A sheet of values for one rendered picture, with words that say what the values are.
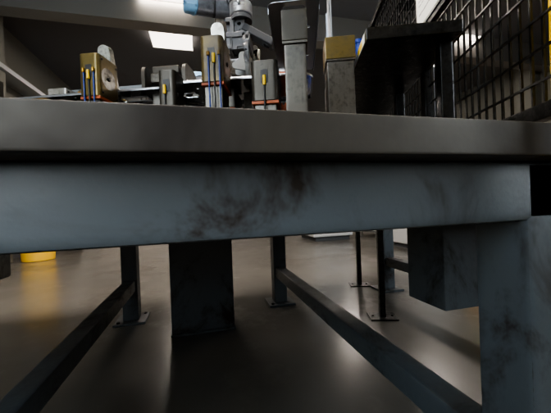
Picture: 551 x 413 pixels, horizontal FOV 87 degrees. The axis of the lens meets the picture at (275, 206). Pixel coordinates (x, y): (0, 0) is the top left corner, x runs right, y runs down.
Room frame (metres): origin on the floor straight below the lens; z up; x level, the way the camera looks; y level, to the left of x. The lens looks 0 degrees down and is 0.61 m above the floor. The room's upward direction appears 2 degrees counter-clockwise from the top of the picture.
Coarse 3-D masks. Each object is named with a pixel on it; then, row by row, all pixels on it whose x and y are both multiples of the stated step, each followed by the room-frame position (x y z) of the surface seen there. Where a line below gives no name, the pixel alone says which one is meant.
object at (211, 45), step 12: (204, 36) 0.73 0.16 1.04; (216, 36) 0.73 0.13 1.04; (204, 48) 0.73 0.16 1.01; (216, 48) 0.73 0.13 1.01; (228, 48) 0.80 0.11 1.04; (204, 60) 0.73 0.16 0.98; (216, 60) 0.73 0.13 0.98; (228, 60) 0.79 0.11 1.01; (204, 72) 0.73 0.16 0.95; (216, 72) 0.73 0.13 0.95; (228, 72) 0.78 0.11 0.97; (204, 84) 0.74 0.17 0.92; (216, 84) 0.74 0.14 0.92; (228, 84) 0.78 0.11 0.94; (216, 96) 0.74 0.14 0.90; (228, 96) 0.80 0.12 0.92
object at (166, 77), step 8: (160, 72) 0.79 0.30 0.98; (168, 72) 0.79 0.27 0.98; (176, 72) 0.80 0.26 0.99; (160, 80) 0.79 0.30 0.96; (168, 80) 0.79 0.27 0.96; (176, 80) 0.80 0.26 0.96; (160, 88) 0.79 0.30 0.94; (168, 88) 0.79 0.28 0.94; (176, 88) 0.80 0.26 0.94; (160, 96) 0.79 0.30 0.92; (168, 96) 0.79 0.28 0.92; (176, 96) 0.80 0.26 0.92; (160, 104) 0.79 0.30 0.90; (168, 104) 0.79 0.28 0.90; (176, 104) 0.80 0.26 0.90
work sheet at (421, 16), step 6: (420, 0) 0.90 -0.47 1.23; (426, 0) 0.86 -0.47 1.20; (432, 0) 0.82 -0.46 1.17; (438, 0) 0.79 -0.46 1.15; (420, 6) 0.91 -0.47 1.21; (426, 6) 0.86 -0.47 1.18; (432, 6) 0.83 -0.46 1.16; (420, 12) 0.91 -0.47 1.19; (426, 12) 0.86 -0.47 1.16; (420, 18) 0.91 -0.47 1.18; (426, 18) 0.86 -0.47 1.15
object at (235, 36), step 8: (232, 16) 0.95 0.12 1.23; (240, 16) 0.95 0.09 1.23; (248, 16) 0.95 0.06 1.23; (232, 24) 0.96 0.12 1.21; (240, 24) 0.98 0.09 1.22; (248, 24) 0.99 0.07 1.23; (232, 32) 0.94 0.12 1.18; (240, 32) 0.94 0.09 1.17; (248, 32) 0.96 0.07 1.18; (232, 40) 0.95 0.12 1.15; (240, 40) 0.95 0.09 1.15; (248, 40) 0.94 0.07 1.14; (232, 48) 0.95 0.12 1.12; (240, 48) 0.95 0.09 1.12; (232, 56) 0.99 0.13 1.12
